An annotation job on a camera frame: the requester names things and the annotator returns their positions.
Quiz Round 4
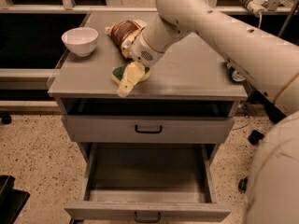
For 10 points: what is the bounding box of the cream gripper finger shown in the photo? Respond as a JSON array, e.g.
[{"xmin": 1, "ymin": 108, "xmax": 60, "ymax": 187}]
[{"xmin": 117, "ymin": 79, "xmax": 135, "ymax": 98}]

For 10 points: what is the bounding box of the green yellow sponge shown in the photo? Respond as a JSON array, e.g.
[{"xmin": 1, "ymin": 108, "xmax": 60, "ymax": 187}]
[{"xmin": 112, "ymin": 65, "xmax": 150, "ymax": 84}]

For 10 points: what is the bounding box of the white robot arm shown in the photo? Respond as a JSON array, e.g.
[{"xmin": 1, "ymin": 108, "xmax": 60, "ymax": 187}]
[{"xmin": 118, "ymin": 0, "xmax": 299, "ymax": 224}]

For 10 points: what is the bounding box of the closed grey upper drawer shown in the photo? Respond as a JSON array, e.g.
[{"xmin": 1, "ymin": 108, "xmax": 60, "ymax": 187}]
[{"xmin": 62, "ymin": 115, "xmax": 235, "ymax": 144}]

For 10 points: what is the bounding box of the grey drawer cabinet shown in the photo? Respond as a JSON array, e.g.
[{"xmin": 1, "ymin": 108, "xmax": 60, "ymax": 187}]
[{"xmin": 47, "ymin": 11, "xmax": 249, "ymax": 224}]

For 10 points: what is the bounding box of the open grey lower drawer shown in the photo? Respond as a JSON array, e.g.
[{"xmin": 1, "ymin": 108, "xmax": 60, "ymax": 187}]
[{"xmin": 64, "ymin": 144, "xmax": 230, "ymax": 223}]

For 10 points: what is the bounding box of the brown chip bag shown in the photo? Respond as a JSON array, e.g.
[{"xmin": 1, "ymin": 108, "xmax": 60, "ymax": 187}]
[{"xmin": 105, "ymin": 20, "xmax": 147, "ymax": 59}]

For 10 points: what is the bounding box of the white ceramic bowl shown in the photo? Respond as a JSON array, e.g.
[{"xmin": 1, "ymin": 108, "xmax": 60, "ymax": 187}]
[{"xmin": 62, "ymin": 27, "xmax": 98, "ymax": 57}]

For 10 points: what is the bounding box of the blue soda can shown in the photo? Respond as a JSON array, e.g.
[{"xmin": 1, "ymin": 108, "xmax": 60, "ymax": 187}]
[{"xmin": 226, "ymin": 63, "xmax": 246, "ymax": 82}]

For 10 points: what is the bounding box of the white power strip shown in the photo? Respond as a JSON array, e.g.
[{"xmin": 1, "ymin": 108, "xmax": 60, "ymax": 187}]
[{"xmin": 238, "ymin": 0, "xmax": 266, "ymax": 17}]

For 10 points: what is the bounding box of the black box at left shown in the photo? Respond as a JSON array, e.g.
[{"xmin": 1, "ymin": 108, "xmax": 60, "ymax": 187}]
[{"xmin": 0, "ymin": 175, "xmax": 30, "ymax": 224}]

